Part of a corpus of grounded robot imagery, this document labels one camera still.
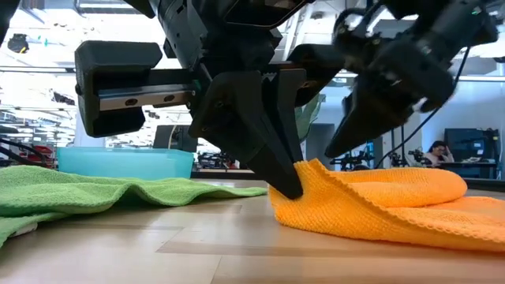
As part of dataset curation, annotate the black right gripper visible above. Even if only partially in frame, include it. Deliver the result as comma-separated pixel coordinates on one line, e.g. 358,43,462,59
324,0,499,159

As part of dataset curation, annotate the orange microfiber towel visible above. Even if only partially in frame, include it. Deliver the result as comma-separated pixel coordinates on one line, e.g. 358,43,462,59
269,158,505,254

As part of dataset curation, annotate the green microfiber towel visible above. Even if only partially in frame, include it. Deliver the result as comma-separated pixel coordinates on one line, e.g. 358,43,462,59
0,164,269,249

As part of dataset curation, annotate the teal plastic basket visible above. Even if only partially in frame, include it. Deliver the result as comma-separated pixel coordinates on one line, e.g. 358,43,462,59
56,146,196,181

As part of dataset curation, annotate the large green leafy plant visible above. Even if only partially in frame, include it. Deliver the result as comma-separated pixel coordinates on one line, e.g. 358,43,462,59
294,93,321,144

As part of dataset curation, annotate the white round pillar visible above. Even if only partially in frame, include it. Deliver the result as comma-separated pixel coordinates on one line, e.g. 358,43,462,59
73,114,107,148

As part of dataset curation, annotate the black computer monitor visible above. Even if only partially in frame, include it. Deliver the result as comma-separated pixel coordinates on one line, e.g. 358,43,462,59
152,124,199,154

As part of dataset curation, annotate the person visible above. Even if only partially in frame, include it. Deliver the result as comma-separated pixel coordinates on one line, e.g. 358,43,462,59
423,140,455,167

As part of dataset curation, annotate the long ceiling light bar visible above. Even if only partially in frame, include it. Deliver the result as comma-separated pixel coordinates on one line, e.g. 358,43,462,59
0,65,77,75

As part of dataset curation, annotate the black ceiling cable reel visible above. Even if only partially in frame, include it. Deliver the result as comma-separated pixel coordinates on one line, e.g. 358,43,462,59
6,33,30,54

